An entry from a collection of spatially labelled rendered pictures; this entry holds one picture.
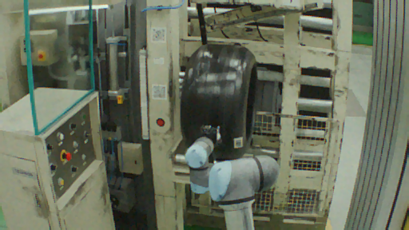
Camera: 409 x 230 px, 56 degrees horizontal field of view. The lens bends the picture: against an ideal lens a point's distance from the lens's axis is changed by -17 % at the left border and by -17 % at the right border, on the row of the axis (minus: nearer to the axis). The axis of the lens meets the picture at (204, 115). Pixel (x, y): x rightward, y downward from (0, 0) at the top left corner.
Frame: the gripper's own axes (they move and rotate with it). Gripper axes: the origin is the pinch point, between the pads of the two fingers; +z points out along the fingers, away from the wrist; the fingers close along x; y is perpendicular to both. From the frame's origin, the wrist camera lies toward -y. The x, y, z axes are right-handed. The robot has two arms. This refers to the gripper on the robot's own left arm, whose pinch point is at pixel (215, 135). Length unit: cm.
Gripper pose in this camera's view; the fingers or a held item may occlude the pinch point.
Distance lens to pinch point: 203.1
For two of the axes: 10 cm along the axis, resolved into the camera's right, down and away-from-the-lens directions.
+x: -9.7, -0.9, 2.2
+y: 0.3, -9.6, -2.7
